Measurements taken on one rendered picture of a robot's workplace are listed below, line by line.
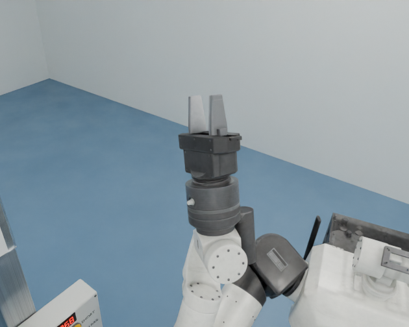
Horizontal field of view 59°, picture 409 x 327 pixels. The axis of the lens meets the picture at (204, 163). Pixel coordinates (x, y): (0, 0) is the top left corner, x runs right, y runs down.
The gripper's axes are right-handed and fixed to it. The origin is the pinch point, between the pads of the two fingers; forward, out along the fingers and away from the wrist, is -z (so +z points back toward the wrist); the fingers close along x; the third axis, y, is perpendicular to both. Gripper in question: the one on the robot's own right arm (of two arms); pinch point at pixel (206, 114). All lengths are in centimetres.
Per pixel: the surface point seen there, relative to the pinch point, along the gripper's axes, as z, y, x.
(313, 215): 100, -190, -118
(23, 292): 32, 26, -29
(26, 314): 38, 26, -31
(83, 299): 39, 15, -29
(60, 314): 40, 21, -29
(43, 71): -40, -99, -452
